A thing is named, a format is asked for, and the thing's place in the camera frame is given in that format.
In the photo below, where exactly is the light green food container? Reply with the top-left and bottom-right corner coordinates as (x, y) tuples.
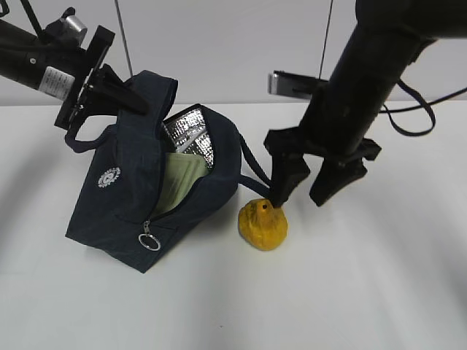
(154, 153), (209, 215)

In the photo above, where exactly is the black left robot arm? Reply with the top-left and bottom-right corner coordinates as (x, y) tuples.
(1, 21), (149, 131)

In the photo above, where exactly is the yellow toy bell pepper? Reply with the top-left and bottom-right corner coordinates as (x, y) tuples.
(238, 198), (288, 252)

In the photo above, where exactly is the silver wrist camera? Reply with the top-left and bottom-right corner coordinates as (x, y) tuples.
(268, 71), (328, 100)
(45, 7), (88, 47)

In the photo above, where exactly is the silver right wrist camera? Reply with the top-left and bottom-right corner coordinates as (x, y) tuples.
(268, 71), (328, 100)

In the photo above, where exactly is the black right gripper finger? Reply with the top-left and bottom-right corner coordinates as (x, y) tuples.
(309, 159), (367, 207)
(269, 152), (311, 208)

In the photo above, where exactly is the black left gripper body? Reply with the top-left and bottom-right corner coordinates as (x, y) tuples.
(54, 26), (115, 128)

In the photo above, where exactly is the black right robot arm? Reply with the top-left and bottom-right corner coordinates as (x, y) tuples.
(264, 1), (466, 207)

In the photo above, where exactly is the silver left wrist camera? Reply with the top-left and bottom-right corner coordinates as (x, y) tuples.
(45, 7), (88, 47)

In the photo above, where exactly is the metal zipper pull ring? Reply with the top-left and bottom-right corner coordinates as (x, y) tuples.
(137, 219), (161, 252)

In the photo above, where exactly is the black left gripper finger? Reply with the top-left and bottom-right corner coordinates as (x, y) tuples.
(96, 63), (149, 115)
(71, 93), (119, 122)

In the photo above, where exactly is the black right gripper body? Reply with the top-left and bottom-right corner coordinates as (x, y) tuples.
(263, 127), (382, 163)

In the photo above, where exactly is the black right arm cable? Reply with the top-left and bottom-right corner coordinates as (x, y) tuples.
(379, 78), (467, 139)

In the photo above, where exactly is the dark blue insulated lunch bag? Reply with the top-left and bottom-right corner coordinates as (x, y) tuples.
(66, 71), (270, 273)

